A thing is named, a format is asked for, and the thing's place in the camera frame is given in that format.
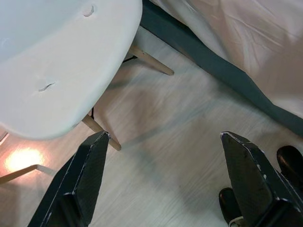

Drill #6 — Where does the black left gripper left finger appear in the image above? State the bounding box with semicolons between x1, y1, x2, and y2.
27;130;111;227

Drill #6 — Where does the pale pink bed sheet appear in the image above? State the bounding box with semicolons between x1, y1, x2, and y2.
149;0;303;121

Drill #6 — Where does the white chair with wooden legs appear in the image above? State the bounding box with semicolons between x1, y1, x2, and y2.
0;0;175;185

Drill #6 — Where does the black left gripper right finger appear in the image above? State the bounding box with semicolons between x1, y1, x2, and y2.
220;131;303;227

